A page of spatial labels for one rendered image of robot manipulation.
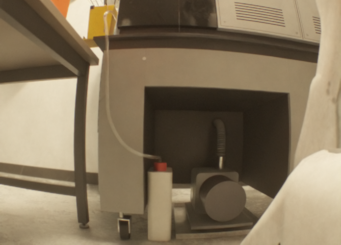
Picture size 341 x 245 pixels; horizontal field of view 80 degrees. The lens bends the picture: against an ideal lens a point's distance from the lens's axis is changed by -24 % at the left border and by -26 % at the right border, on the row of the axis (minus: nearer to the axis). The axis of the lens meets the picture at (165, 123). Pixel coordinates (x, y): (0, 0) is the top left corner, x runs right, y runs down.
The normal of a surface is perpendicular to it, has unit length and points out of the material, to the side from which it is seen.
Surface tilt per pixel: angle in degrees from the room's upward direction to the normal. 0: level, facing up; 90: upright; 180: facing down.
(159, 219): 90
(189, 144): 90
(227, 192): 90
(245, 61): 90
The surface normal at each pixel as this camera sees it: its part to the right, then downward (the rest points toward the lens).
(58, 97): -0.01, -0.07
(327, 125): -0.98, -0.04
